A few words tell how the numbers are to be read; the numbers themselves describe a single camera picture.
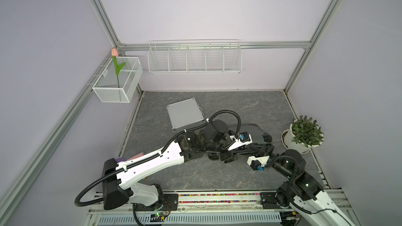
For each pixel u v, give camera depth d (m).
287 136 0.93
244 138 0.52
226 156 0.56
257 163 0.58
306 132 0.79
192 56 1.02
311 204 0.52
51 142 0.53
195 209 0.73
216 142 0.51
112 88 0.72
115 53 0.85
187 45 0.93
